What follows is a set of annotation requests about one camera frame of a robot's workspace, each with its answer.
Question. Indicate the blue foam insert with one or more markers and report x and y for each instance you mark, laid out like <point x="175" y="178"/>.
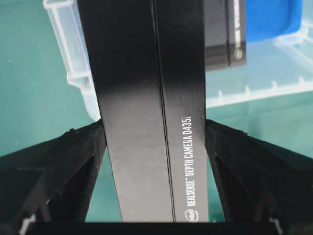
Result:
<point x="266" y="19"/>

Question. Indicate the black realsense box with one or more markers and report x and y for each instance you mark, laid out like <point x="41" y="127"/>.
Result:
<point x="147" y="60"/>
<point x="225" y="33"/>

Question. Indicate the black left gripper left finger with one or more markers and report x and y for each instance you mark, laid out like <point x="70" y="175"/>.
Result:
<point x="53" y="180"/>

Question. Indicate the clear plastic storage case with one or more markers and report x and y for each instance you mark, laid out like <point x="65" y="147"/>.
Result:
<point x="279" y="65"/>

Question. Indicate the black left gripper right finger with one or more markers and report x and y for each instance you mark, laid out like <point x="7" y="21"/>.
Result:
<point x="238" y="160"/>

